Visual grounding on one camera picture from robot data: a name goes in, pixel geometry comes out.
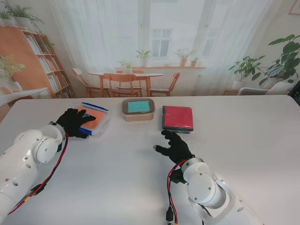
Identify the right arm red black cable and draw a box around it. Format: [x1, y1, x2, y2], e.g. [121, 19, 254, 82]
[165, 159, 188, 225]

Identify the printed room scene backdrop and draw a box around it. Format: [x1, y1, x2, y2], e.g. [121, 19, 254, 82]
[0, 0, 300, 124]

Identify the black plastic tray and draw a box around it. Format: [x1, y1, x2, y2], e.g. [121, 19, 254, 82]
[161, 105, 195, 135]

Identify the brown paper food container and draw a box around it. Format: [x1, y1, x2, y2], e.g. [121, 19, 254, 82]
[121, 98, 156, 123]

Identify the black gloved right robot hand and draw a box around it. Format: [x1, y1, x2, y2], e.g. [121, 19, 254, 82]
[153, 130, 195, 164]

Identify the arm red black cable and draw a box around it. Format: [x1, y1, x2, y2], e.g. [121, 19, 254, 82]
[165, 159, 188, 225]
[7, 133, 70, 216]

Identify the red container lid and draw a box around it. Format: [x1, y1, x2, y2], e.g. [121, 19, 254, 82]
[163, 105, 194, 131]

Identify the left arm red black cable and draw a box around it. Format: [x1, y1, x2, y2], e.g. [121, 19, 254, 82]
[7, 133, 70, 216]

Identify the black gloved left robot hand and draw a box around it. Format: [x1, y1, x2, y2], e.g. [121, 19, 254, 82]
[55, 108, 97, 139]

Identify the clear lid with orange label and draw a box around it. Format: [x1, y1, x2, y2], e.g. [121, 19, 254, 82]
[75, 102, 111, 133]

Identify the clear container with blue clips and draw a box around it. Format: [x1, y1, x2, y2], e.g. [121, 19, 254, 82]
[74, 101, 113, 138]

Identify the black equipment piece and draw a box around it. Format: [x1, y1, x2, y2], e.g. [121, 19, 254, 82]
[287, 81, 300, 100]

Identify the clear lid with teal label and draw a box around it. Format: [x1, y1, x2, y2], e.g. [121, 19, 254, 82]
[121, 98, 156, 115]

